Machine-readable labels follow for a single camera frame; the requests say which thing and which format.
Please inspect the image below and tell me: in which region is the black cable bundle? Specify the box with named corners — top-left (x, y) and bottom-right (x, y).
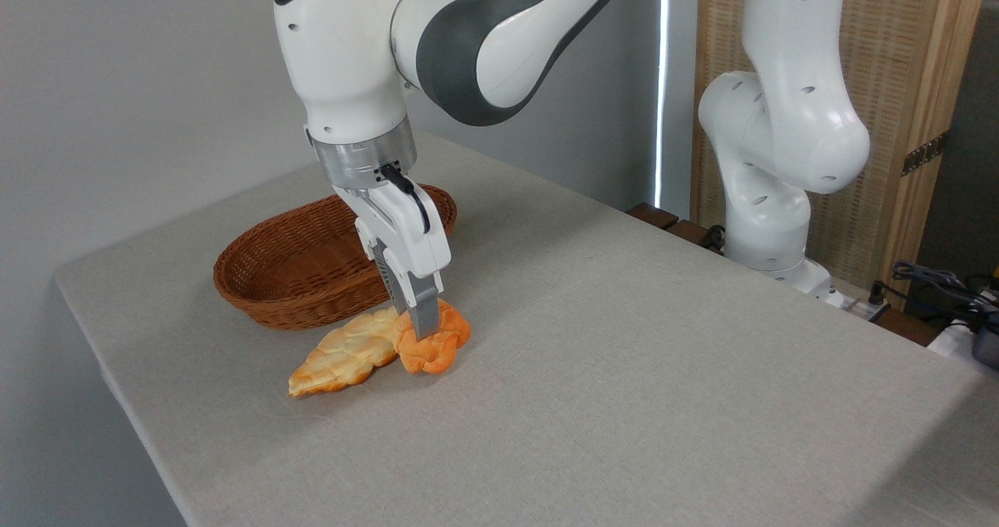
top-left (891, 261), bottom-right (999, 319)

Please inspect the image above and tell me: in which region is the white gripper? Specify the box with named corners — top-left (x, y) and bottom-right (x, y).
top-left (332, 181), bottom-right (453, 341)

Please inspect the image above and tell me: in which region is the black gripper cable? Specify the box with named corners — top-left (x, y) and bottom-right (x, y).
top-left (380, 163), bottom-right (432, 233)

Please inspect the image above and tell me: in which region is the brass screen hinge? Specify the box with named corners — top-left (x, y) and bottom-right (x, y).
top-left (901, 130), bottom-right (950, 177)

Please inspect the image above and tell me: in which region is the round orange bread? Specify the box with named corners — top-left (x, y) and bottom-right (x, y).
top-left (393, 299), bottom-right (472, 377)

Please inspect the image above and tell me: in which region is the grey tablecloth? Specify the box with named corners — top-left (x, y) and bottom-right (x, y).
top-left (55, 130), bottom-right (999, 527)

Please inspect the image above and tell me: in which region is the long pale croissant bread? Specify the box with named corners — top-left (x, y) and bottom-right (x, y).
top-left (287, 306), bottom-right (404, 398)

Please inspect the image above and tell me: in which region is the wooden rattan folding screen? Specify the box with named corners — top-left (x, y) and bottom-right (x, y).
top-left (691, 0), bottom-right (992, 313)

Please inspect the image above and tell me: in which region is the brown wicker basket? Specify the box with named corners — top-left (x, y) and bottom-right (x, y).
top-left (213, 184), bottom-right (459, 331)

